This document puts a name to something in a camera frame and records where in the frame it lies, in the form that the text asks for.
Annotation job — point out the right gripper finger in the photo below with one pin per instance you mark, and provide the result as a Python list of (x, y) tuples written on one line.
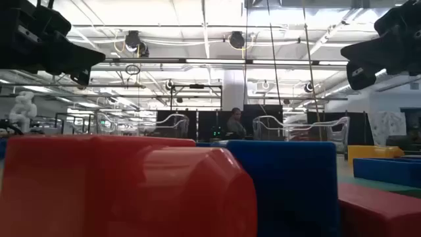
[(368, 51)]

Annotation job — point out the teal green long block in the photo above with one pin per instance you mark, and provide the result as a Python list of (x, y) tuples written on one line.
[(378, 185)]

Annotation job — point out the blue block with round knob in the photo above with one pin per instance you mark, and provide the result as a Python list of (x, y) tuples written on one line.
[(289, 191)]

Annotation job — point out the white humanoid robot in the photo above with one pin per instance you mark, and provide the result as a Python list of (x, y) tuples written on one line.
[(23, 110)]

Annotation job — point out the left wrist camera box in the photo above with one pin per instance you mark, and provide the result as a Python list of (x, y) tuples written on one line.
[(80, 78)]

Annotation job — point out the white patterned cloth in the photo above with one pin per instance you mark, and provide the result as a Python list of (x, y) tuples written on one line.
[(389, 126)]

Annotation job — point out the black metal gantry frame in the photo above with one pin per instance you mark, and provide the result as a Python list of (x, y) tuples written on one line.
[(196, 86)]

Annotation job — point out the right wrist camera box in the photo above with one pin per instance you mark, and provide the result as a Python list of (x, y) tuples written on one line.
[(361, 79)]

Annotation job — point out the person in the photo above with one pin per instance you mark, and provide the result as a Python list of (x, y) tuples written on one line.
[(235, 125)]

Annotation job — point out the small round ceiling fixture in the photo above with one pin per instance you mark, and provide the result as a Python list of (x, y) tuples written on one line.
[(308, 87)]

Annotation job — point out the black partition panel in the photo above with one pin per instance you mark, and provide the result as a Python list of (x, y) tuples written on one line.
[(356, 128), (260, 110)]

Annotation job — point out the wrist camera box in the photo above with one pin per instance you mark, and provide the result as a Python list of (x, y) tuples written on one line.
[(361, 79), (80, 78)]

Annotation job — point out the indigo long block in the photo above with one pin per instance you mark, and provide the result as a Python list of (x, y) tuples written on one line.
[(210, 144)]

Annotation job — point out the black ceiling spotlight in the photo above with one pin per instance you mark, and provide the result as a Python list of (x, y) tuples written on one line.
[(237, 39), (133, 39)]

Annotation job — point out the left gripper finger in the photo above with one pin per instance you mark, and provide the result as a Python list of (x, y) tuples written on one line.
[(75, 54)]

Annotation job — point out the red long block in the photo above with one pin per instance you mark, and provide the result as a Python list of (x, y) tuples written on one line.
[(378, 214)]

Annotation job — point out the black overhead light bar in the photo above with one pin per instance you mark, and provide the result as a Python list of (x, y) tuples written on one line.
[(164, 60)]

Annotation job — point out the blue small square block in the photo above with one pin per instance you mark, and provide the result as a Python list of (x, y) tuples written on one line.
[(385, 171)]

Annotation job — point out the red block with round knob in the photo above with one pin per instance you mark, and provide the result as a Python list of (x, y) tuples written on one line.
[(98, 184)]

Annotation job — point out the yellow block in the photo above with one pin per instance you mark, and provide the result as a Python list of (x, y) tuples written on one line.
[(371, 152)]

